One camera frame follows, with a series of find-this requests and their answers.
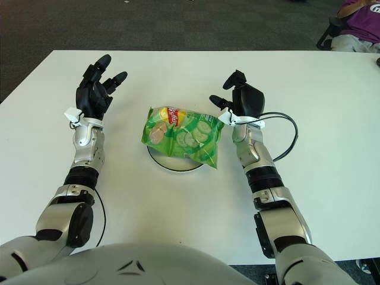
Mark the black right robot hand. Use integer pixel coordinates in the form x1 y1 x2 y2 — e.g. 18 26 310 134
209 69 265 118

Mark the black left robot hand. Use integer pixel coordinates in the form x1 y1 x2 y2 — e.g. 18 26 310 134
75 54 128 121

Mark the green chips snack bag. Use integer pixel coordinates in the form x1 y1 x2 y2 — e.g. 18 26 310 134
140 106 226 170

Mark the white plate with black rim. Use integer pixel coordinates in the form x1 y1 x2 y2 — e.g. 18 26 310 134
147 145 208 173

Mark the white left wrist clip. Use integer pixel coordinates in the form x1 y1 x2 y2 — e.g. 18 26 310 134
64 108 105 127

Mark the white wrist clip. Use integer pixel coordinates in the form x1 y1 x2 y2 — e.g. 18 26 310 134
218 109 265 129
64 108 105 127

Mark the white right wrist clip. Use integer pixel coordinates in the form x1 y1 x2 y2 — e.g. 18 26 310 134
218 109 265 129

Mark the black office chair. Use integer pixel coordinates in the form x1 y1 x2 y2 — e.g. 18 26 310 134
316 16 351 50

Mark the grey robot torso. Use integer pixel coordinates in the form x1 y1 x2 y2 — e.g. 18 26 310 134
0 242 256 285

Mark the grey caster wheel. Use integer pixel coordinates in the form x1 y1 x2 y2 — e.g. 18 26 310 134
355 259 372 273

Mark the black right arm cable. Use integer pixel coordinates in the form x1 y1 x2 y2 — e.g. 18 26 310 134
259 112 299 163

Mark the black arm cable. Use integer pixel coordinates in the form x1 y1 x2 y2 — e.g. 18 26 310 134
68 118 107 248
259 112 299 163

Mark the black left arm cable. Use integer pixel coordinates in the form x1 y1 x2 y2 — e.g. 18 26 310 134
68 118 107 248

